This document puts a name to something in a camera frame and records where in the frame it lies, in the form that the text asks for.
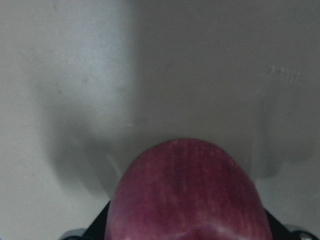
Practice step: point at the red apple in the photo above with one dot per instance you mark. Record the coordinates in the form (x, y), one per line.
(186, 189)

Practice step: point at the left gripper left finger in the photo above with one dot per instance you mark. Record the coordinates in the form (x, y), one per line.
(96, 230)

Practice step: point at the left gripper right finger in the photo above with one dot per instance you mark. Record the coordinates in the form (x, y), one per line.
(278, 230)

